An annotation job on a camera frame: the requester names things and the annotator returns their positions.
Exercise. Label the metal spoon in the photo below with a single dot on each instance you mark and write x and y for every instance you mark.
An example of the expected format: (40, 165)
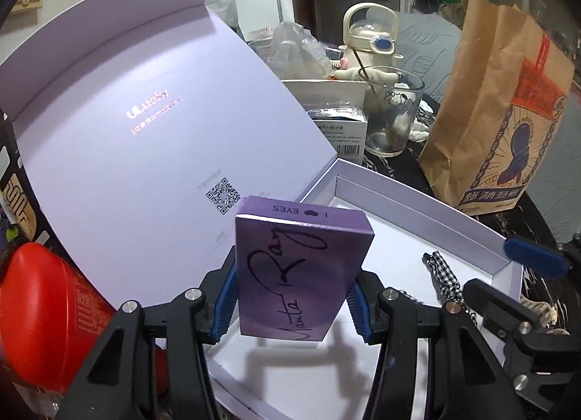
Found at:
(367, 84)

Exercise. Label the small white barcode box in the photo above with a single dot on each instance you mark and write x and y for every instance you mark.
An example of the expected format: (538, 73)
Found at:
(342, 136)

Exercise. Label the black white gingham scrunchie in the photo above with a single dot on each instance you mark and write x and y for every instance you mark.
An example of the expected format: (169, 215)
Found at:
(447, 277)

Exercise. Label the cream water bottle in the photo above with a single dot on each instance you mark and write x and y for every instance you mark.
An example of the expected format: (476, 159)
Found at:
(370, 34)

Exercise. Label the lavender gift box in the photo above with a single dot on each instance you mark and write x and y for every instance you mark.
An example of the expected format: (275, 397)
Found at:
(136, 152)

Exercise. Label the small white plush charm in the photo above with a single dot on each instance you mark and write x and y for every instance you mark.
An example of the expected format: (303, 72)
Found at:
(363, 72)

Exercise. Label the clear glass cup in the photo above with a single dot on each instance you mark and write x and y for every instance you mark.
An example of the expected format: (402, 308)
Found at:
(392, 129)

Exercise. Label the black box with gold print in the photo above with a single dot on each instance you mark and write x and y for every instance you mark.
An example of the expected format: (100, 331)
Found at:
(18, 193)

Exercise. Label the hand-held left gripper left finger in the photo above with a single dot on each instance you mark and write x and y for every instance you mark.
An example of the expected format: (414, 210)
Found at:
(224, 304)

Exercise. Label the white cardboard box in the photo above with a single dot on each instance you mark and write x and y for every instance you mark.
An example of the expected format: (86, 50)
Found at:
(322, 90)

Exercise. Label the clear plastic bag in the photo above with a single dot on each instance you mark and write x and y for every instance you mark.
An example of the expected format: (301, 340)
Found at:
(295, 50)

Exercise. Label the red round container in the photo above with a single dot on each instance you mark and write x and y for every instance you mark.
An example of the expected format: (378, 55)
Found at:
(41, 311)

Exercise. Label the brown printed paper bag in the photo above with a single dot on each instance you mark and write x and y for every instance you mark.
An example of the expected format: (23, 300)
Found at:
(481, 120)

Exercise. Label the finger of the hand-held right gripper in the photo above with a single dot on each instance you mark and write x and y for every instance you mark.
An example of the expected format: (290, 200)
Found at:
(504, 299)
(535, 256)

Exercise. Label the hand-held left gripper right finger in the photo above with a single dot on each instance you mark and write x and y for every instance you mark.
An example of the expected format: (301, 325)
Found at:
(358, 308)

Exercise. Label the purple cosmetic box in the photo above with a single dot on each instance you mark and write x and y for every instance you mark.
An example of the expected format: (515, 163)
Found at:
(299, 265)

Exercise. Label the grey leaf-pattern chair cover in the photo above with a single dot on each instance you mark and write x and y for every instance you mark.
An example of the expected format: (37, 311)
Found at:
(431, 52)

